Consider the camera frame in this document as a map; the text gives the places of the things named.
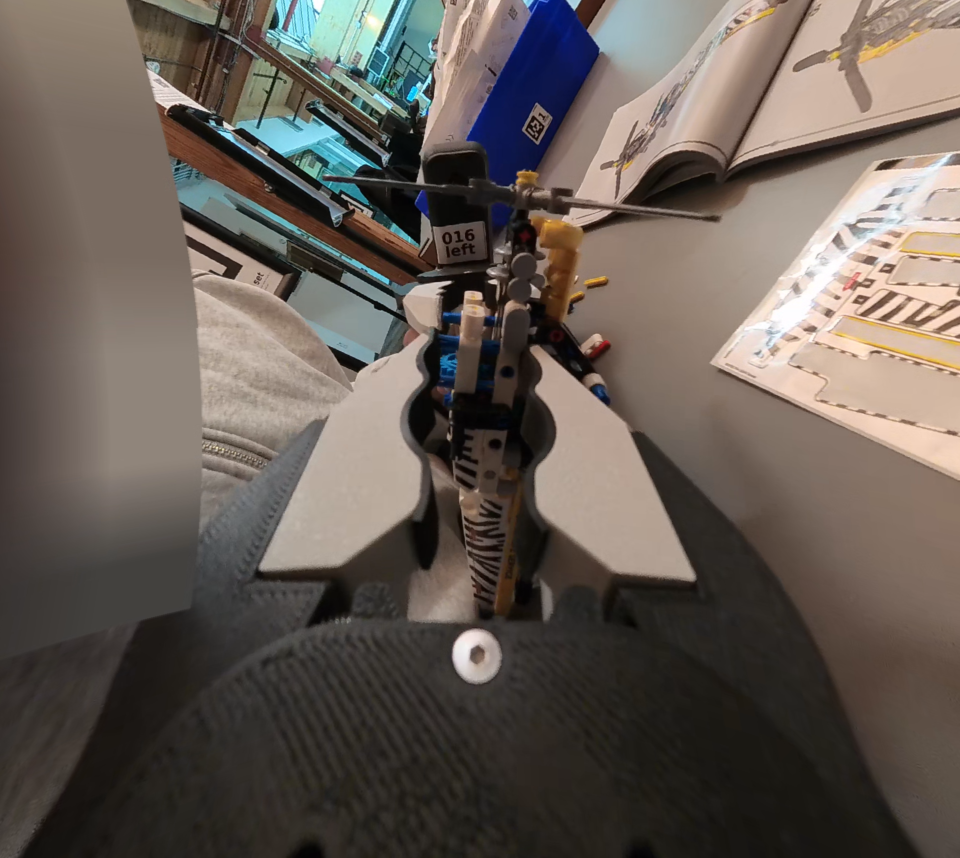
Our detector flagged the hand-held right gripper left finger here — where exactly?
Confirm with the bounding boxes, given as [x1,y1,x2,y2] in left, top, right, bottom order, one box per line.
[257,336,444,581]

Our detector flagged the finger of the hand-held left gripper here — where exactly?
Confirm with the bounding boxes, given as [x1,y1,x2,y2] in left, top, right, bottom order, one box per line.
[401,282,451,337]

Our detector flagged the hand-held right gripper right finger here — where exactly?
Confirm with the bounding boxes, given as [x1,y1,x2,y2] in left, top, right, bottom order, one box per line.
[521,346,699,589]

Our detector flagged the zebra striped lego helicopter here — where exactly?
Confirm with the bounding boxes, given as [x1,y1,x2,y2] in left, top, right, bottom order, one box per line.
[322,169,723,620]

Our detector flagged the lego instruction booklet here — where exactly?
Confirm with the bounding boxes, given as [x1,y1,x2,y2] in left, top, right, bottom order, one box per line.
[571,0,960,229]

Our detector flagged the blue plastic bin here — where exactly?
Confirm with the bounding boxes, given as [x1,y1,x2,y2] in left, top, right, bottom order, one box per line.
[414,0,601,221]

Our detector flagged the white paper bags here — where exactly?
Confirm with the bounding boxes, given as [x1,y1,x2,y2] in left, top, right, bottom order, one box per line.
[431,0,535,146]

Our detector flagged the wooden ledge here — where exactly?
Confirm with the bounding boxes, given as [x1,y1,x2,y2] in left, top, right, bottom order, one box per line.
[159,104,432,285]

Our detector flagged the zebra pattern sticker sheet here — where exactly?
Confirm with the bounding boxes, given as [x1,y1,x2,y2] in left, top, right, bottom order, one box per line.
[711,151,960,482]

